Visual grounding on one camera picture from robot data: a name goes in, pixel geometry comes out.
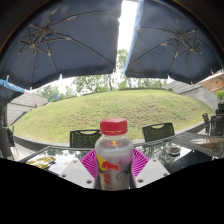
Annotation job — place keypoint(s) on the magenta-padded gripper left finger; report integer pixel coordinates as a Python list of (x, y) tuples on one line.
[(76, 173)]

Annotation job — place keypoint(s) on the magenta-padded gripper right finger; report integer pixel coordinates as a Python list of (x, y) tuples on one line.
[(151, 171)]

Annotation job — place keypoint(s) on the red-capped clear drink bottle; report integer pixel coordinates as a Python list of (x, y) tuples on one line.
[(114, 156)]

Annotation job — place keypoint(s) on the small round ashtray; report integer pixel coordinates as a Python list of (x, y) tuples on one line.
[(173, 150)]

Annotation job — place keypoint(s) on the black wicker chair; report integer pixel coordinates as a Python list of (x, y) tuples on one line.
[(83, 139), (217, 125), (158, 132)]

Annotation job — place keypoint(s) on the yellow snack packet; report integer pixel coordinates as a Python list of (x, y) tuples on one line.
[(40, 161)]

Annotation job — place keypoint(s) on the beige patio umbrella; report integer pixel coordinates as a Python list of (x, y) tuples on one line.
[(213, 83)]

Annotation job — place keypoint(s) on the blue printed patio umbrella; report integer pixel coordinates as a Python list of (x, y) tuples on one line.
[(10, 88)]

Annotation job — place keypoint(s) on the navy patio umbrella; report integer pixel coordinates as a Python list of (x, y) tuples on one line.
[(173, 43), (66, 43)]

